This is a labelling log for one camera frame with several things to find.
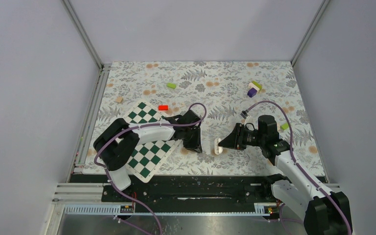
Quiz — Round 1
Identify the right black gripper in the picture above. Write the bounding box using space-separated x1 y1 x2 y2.
218 123 265 151

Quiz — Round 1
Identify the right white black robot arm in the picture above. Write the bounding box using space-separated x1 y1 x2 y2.
215 115 353 235

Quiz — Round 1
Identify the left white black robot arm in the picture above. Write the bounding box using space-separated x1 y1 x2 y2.
93 110 204 201

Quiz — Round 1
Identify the red block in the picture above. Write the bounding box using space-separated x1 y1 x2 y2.
158 105 169 111

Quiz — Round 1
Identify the lime green block left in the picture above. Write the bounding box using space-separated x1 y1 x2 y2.
166 83 177 89

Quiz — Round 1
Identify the lime green block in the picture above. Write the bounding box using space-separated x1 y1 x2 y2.
280 123 289 130
252 81 262 90
166 83 177 89

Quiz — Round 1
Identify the green white chessboard mat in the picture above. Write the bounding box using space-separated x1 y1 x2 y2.
123 100 182 183

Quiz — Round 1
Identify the floral patterned table mat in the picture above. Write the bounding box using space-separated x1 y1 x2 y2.
92 61 326 176

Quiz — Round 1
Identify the purple block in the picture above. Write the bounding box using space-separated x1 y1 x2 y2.
247 88 258 98

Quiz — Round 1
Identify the lime green block right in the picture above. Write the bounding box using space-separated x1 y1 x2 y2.
280 123 289 130

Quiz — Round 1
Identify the white cream block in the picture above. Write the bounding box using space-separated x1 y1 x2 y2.
248 82 259 91

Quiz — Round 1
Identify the lime green block far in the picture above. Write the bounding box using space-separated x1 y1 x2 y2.
252 81 262 90

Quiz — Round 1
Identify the tan wooden block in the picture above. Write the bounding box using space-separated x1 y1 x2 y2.
115 96 124 103

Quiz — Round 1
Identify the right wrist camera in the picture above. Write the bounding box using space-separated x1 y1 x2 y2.
240 109 253 125

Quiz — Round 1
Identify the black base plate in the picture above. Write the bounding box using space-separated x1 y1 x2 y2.
69 175 327 214

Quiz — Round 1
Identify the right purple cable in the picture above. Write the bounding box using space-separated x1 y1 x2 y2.
244 100 353 235

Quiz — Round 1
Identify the purple cable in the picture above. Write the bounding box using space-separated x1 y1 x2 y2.
93 103 208 235
244 100 353 235

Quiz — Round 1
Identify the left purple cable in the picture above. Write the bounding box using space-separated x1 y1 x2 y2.
93 103 208 235

